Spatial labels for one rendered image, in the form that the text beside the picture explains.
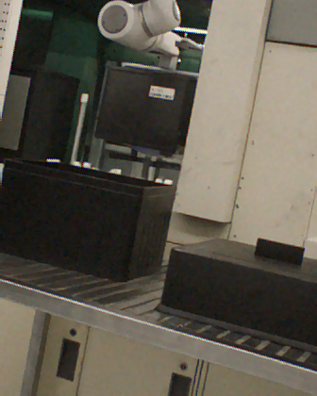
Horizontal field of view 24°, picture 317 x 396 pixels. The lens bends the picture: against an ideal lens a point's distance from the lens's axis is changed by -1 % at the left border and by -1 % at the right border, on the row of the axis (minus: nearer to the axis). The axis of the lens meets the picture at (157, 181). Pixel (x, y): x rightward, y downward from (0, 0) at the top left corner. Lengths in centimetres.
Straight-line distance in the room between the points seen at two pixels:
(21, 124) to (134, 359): 80
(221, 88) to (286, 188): 26
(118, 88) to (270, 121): 38
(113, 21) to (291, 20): 39
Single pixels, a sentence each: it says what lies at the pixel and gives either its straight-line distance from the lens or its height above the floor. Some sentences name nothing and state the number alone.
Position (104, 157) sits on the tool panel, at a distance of 278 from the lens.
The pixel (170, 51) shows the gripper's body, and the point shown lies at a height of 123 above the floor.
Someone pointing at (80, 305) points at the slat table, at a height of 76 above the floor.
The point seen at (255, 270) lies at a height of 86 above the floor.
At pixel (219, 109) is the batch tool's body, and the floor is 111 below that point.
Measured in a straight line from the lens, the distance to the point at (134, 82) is 176.
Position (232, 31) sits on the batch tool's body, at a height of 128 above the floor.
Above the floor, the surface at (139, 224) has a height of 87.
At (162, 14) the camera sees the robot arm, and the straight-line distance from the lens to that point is 156.
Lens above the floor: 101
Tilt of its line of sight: 3 degrees down
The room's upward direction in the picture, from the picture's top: 11 degrees clockwise
